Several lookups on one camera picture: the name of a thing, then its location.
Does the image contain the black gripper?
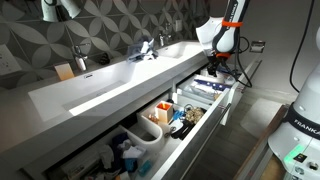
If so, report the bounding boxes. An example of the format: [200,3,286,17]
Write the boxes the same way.
[207,56,227,77]

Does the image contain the right drawer steel handle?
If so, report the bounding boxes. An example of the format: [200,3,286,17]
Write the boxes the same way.
[237,60,261,93]

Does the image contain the toilet paper holder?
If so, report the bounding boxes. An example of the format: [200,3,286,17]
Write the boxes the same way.
[250,41,266,53]

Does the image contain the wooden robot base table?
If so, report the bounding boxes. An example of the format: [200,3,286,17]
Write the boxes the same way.
[233,105,288,180]

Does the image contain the chrome faucet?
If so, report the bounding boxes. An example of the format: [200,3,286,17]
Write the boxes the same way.
[159,23,172,47]
[72,44,88,71]

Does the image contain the drawer steel handle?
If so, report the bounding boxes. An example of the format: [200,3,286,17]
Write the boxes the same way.
[172,103,231,180]
[237,60,261,93]

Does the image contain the gold scrunchie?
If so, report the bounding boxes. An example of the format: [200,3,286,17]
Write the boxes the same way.
[185,107,204,124]

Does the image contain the left drawer steel handle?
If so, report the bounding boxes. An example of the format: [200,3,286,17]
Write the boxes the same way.
[172,103,231,180]

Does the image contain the blue crumpled cloth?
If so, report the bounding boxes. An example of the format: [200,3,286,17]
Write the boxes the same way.
[127,35,159,62]

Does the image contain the white double sink vanity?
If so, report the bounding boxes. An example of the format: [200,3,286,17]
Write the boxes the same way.
[0,41,204,153]

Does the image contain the white box orange inside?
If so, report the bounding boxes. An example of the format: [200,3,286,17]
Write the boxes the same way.
[155,101,173,123]

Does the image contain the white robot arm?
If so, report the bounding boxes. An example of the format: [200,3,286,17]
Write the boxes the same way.
[195,0,250,77]

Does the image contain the white wall outlet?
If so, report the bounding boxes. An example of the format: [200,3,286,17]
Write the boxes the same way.
[0,45,21,75]

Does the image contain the small scissors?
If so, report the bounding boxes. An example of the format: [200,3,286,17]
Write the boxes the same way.
[164,126,176,138]

